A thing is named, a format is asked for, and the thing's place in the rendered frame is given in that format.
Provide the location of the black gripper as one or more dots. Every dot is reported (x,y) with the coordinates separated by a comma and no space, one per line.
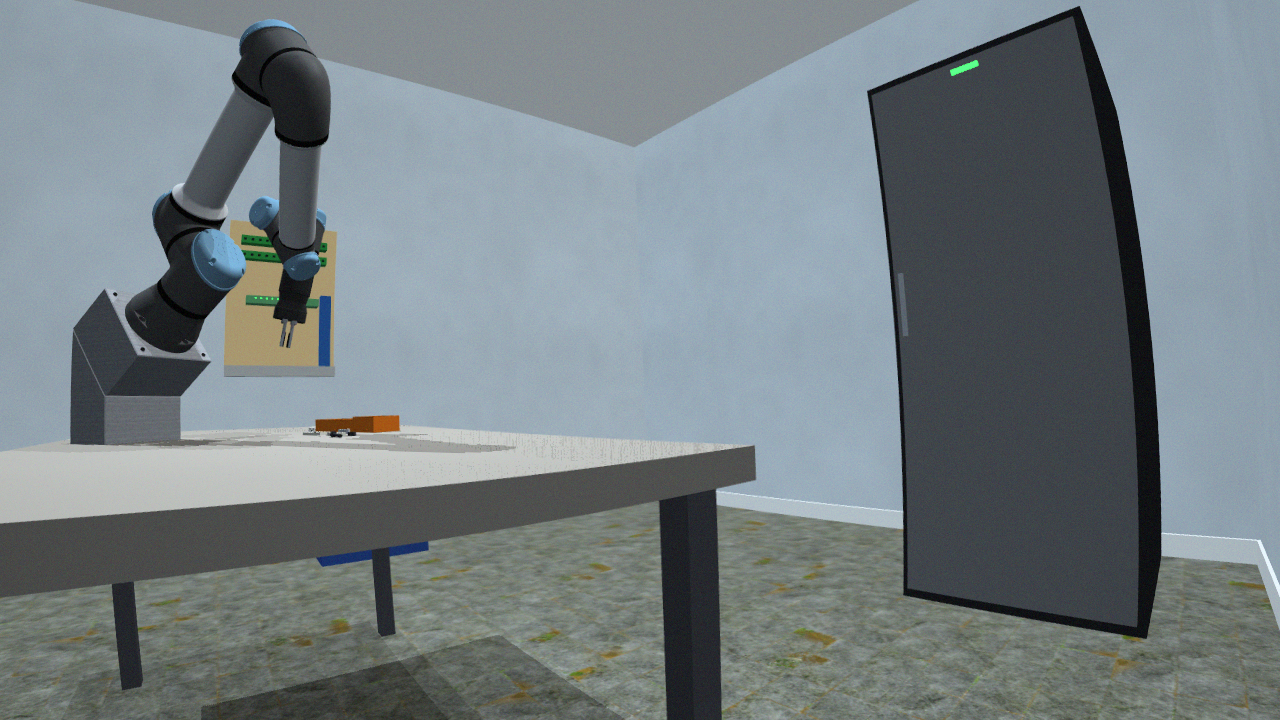
(293,296)

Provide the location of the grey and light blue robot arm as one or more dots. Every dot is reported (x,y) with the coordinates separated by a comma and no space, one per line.
(274,56)

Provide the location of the orange rack of labelled bins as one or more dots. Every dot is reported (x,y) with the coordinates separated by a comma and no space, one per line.
(367,424)

